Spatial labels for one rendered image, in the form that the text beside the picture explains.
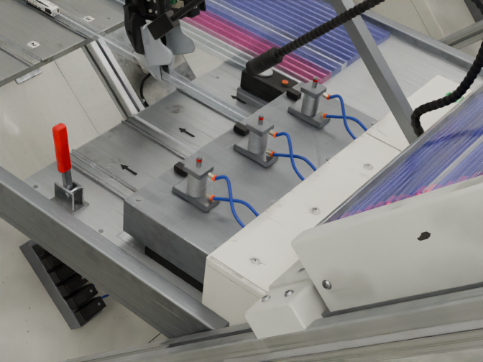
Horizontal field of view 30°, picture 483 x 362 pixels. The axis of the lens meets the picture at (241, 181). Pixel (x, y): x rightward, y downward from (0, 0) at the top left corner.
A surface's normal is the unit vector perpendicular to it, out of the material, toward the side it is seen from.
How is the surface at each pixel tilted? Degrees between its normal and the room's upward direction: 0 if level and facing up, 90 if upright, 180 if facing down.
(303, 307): 0
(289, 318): 90
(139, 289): 90
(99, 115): 0
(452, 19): 0
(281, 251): 43
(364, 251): 90
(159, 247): 90
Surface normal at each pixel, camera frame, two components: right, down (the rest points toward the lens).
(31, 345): 0.60, -0.25
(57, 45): 0.10, -0.76
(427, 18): -0.62, 0.46
